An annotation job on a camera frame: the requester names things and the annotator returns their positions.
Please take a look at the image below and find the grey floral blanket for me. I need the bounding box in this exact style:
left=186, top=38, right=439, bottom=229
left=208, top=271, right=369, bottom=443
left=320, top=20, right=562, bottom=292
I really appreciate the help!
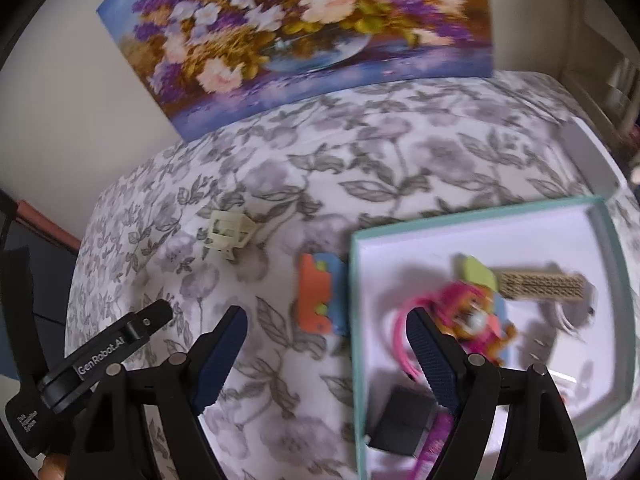
left=65, top=70, right=640, bottom=480

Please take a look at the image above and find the pink blue green foam toy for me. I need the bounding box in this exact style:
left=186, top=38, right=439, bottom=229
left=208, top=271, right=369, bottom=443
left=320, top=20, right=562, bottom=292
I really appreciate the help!
left=452, top=255, right=508, bottom=331

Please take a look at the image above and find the white flat device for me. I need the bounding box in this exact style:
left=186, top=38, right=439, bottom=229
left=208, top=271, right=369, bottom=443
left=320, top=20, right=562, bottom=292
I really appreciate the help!
left=557, top=120, right=621, bottom=196

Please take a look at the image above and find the teal box tray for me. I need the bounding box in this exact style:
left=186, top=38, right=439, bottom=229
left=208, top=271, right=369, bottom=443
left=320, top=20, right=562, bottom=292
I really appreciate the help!
left=348, top=195, right=628, bottom=480

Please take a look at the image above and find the cream plastic clip piece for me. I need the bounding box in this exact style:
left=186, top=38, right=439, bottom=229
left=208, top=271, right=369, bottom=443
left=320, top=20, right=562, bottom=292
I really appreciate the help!
left=200, top=210, right=258, bottom=263

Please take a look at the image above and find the pink pup figure toy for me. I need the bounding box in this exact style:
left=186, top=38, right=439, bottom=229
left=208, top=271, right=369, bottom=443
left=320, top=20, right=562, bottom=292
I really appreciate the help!
left=432, top=280, right=518, bottom=366

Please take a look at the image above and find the flower painting canvas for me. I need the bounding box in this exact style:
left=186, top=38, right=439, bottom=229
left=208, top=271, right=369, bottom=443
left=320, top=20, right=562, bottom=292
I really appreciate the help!
left=96, top=0, right=496, bottom=142

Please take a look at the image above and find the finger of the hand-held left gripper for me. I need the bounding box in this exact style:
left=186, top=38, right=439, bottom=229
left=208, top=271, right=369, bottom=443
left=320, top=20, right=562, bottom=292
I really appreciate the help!
left=70, top=300, right=173, bottom=386

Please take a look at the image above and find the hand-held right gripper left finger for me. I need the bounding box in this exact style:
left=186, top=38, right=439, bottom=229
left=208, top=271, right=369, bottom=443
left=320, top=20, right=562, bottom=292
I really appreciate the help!
left=65, top=306, right=249, bottom=480

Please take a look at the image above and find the dark blue cabinet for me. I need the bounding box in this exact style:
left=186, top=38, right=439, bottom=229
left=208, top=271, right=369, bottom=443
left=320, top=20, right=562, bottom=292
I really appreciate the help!
left=0, top=190, right=81, bottom=381

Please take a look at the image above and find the person's left hand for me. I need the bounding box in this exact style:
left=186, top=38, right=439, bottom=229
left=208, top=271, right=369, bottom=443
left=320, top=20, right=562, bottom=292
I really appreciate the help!
left=40, top=452, right=68, bottom=480

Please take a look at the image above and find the white smartwatch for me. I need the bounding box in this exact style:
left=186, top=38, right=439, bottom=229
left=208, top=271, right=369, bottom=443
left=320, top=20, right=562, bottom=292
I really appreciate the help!
left=542, top=280, right=598, bottom=343

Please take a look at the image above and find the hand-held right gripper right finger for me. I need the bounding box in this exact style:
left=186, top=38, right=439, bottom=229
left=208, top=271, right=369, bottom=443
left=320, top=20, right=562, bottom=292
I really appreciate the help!
left=406, top=307, right=588, bottom=480

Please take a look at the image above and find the white shelf unit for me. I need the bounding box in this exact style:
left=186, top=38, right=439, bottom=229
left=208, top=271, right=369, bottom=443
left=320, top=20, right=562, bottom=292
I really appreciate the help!
left=560, top=0, right=640, bottom=161

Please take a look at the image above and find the pink smartwatch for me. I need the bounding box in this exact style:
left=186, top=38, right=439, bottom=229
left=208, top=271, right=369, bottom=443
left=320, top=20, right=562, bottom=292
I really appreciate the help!
left=392, top=297, right=458, bottom=480

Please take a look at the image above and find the black charger plug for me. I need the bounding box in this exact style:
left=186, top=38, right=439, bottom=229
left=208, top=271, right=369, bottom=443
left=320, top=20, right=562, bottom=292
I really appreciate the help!
left=365, top=385, right=436, bottom=458

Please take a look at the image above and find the orange blue foam toy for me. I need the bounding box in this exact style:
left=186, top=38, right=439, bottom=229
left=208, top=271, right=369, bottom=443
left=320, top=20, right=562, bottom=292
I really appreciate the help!
left=296, top=252, right=351, bottom=337

